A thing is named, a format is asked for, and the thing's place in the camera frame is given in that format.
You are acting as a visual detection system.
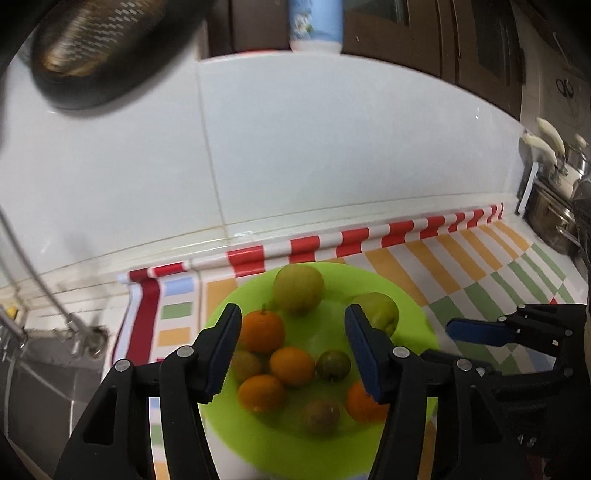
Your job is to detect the blue white lotion bottle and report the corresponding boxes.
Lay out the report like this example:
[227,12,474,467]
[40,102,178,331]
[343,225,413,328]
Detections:
[288,0,344,55]

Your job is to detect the colourful checkered tablecloth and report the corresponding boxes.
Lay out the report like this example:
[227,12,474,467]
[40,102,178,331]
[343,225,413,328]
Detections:
[110,202,578,480]

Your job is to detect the small green guava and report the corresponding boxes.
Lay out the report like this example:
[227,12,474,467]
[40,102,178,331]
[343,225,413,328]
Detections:
[315,350,352,382]

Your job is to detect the large orange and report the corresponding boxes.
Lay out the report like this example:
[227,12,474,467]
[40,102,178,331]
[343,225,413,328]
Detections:
[346,381,389,423]

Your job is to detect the black hanging frying pan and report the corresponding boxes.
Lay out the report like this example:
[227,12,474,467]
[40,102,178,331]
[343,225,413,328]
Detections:
[30,1,213,110]

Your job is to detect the green plastic plate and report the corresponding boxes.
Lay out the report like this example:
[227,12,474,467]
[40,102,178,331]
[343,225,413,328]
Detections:
[201,262,438,479]

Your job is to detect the cream handled pan lower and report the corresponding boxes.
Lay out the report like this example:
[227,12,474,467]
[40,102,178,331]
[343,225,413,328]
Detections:
[522,133,578,199]

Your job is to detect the green apple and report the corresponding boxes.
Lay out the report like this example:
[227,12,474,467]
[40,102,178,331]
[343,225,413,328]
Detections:
[352,292,400,337]

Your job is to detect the yellow-green pear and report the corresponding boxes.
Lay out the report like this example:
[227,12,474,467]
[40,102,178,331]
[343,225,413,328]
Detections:
[273,264,325,315]

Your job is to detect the dark wooden window frame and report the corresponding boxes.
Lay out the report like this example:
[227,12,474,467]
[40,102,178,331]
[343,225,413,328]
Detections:
[206,0,524,119]

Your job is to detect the small mandarin orange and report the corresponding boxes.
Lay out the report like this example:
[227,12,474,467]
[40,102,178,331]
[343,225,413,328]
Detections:
[269,346,315,388]

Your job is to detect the metal strainer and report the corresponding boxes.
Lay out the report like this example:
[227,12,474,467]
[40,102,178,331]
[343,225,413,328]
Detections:
[38,0,167,80]

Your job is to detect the black scissors on wall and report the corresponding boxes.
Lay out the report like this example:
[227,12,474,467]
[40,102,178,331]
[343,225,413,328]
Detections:
[555,78,574,99]

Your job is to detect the brown kiwi fruit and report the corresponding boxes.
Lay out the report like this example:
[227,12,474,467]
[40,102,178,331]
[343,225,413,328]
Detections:
[301,399,341,435]

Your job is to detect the orange with stem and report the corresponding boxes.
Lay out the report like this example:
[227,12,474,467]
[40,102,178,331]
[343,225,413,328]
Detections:
[238,303,286,354]

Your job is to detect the steel cooking pot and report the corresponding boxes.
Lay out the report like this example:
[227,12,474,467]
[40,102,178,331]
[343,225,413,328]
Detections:
[525,179,580,257]

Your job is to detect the chrome sink faucet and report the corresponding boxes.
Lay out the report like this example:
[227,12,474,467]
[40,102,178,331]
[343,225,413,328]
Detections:
[0,210,107,358]

